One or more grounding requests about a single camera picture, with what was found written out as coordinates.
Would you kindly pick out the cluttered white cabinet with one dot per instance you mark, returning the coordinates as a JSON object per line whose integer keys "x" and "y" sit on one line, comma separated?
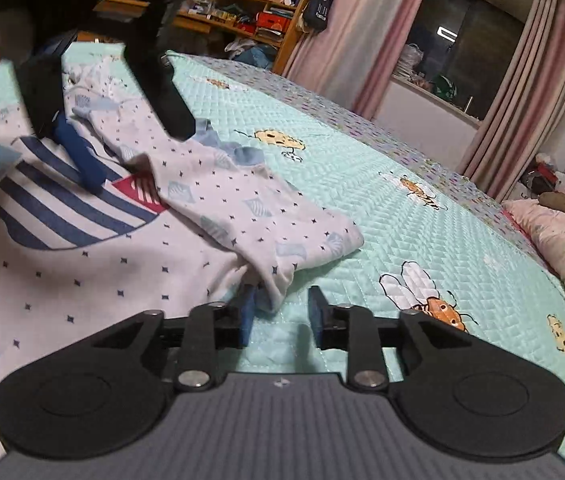
{"x": 547, "y": 177}

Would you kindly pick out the blue clothes pile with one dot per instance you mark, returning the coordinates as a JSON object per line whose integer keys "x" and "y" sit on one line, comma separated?
{"x": 255, "y": 55}

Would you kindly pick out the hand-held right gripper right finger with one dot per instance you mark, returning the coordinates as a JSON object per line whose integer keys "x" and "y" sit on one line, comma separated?
{"x": 315, "y": 317}

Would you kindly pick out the mint bee print quilt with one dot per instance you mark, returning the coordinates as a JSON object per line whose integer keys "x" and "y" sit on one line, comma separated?
{"x": 387, "y": 210}

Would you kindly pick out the navy tote bag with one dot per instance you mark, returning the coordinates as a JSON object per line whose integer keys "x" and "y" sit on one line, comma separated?
{"x": 320, "y": 2}

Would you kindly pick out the dark window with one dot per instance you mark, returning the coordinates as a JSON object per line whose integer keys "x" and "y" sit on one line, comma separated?
{"x": 462, "y": 45}

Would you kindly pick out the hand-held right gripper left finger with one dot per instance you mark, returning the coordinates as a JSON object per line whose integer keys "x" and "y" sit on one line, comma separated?
{"x": 247, "y": 317}

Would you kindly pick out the wooden bookshelf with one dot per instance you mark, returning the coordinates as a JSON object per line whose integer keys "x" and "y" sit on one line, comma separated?
{"x": 262, "y": 0}

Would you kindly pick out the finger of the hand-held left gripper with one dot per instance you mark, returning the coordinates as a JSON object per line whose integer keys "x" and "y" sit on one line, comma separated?
{"x": 167, "y": 95}
{"x": 80, "y": 155}

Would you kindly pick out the white patterned long-sleeve shirt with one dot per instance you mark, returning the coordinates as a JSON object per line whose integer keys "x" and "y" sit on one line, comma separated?
{"x": 112, "y": 260}

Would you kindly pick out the wooden desk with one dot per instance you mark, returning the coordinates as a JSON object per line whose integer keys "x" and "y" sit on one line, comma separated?
{"x": 187, "y": 22}

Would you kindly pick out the floral pillow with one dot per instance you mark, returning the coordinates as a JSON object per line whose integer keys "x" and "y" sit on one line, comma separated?
{"x": 562, "y": 245}

